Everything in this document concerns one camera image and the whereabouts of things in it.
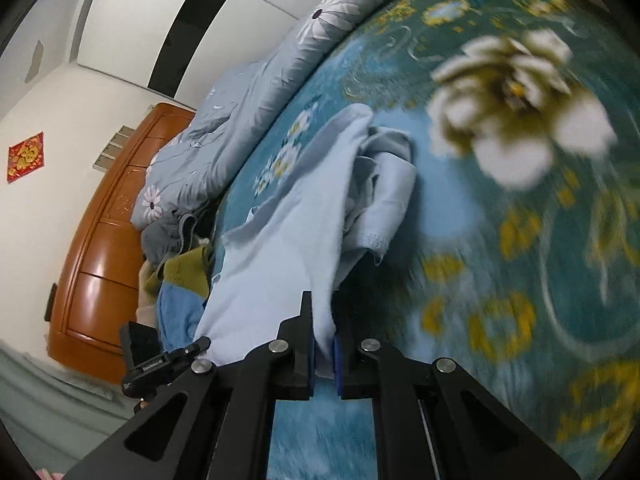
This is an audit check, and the beige and yellow fuzzy garment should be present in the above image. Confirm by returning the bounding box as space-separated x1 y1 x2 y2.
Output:
136 245 213 328

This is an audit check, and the teal floral blanket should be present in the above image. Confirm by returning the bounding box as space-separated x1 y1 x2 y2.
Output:
217 0 639 479

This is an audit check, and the grey garment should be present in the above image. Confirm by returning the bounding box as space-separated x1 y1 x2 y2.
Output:
141 214 198 268

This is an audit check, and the blue floral quilt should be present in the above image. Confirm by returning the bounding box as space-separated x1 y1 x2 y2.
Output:
130 0 390 231

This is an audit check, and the wall switch panel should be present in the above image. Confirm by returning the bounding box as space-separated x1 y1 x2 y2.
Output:
93 126 134 172

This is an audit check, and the light blue sweatshirt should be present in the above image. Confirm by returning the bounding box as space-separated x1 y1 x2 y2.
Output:
195 104 416 375

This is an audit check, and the blue folded cloth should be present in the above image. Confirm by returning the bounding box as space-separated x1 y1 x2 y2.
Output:
156 282 205 352

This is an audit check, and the orange wooden headboard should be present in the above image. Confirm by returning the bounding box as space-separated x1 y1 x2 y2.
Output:
47 103 194 385

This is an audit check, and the red wall decoration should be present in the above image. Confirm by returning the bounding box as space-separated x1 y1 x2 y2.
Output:
6 132 44 183

